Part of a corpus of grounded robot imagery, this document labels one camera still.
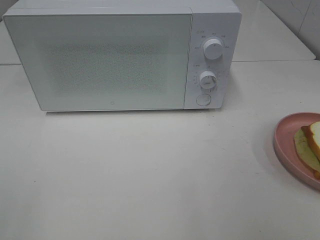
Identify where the round door release button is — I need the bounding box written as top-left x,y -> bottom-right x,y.
196,94 -> 211,106

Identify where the white microwave door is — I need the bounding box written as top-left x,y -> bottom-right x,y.
4,14 -> 192,112

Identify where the pink round plate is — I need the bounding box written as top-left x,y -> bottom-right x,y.
273,112 -> 320,191

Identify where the white bread sandwich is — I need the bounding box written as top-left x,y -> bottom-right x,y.
294,121 -> 320,180

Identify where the upper white power knob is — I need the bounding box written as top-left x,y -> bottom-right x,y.
202,37 -> 224,60

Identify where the white microwave oven body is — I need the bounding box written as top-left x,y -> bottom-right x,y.
2,0 -> 242,111

